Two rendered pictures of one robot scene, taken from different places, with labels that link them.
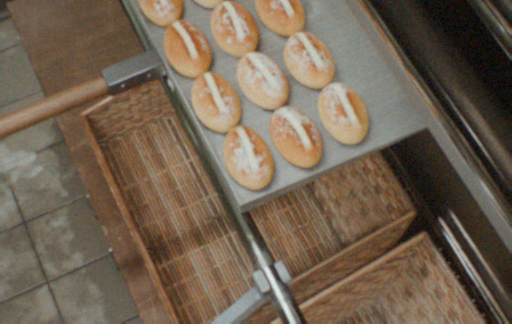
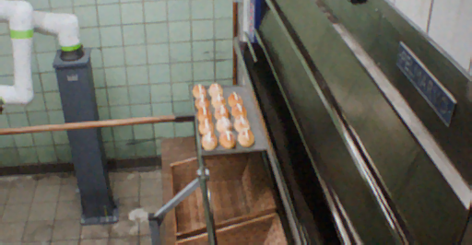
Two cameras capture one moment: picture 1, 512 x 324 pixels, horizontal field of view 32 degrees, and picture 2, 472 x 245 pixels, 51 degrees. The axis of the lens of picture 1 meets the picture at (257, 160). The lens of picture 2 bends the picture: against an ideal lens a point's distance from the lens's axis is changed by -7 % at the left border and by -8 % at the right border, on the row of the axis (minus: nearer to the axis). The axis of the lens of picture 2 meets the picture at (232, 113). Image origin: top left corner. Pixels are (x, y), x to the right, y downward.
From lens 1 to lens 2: 127 cm
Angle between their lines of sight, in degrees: 32
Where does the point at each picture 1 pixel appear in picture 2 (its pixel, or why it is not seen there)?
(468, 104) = (270, 114)
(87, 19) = (187, 149)
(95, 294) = not seen: outside the picture
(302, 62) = (238, 122)
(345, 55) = (255, 128)
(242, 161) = (206, 138)
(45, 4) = (174, 142)
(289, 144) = (223, 138)
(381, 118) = (258, 144)
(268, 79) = (224, 122)
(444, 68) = (268, 107)
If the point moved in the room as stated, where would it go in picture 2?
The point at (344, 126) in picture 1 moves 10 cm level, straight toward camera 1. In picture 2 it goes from (243, 138) to (232, 150)
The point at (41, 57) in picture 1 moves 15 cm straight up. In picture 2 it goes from (166, 156) to (164, 135)
